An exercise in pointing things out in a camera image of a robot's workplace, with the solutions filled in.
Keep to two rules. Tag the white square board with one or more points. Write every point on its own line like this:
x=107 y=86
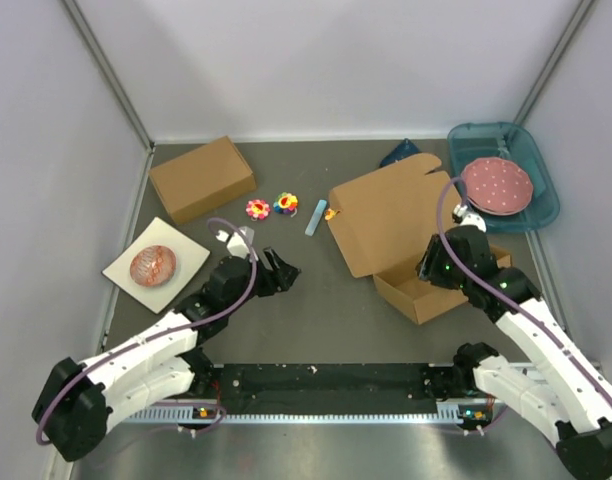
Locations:
x=191 y=256

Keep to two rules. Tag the dark blue teardrop dish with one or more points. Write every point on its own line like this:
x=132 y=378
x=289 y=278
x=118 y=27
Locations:
x=403 y=150

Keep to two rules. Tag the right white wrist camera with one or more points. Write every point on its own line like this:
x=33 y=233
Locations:
x=463 y=215

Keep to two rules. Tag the orange plush flower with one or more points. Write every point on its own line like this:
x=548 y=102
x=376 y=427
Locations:
x=330 y=214

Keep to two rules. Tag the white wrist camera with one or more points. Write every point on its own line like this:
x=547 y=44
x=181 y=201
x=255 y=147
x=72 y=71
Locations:
x=463 y=215
x=234 y=243

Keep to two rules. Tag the rainbow plush flower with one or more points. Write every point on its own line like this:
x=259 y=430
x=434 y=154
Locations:
x=286 y=204

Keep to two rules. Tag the red patterned bowl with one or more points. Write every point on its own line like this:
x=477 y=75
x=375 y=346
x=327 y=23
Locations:
x=153 y=266

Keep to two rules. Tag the light blue highlighter pen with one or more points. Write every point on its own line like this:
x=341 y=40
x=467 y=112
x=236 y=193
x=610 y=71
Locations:
x=316 y=217

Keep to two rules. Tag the brown cardboard box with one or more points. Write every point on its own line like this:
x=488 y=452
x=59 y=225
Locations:
x=382 y=225
x=202 y=180

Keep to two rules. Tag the closed brown cardboard box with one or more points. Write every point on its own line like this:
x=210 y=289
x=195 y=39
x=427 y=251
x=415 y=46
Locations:
x=202 y=180

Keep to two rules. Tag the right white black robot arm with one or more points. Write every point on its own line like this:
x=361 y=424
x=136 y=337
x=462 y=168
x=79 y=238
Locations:
x=571 y=405

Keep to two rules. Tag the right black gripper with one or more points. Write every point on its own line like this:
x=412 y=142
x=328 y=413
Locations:
x=428 y=266

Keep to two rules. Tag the pink plush flower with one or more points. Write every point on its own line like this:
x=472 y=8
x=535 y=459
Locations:
x=257 y=209

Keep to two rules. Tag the pink polka dot plate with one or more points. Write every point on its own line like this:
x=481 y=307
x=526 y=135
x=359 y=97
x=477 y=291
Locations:
x=497 y=186

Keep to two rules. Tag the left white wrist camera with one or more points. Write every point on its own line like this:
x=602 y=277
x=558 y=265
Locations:
x=234 y=243

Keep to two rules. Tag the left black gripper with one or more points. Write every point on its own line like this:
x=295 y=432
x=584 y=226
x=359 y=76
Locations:
x=280 y=278

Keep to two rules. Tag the teal transparent plastic bin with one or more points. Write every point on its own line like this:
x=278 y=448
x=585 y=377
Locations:
x=470 y=141

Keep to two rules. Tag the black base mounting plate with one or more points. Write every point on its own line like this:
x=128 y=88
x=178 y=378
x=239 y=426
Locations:
x=330 y=389

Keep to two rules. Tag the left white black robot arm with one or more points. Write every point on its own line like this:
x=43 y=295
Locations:
x=82 y=401

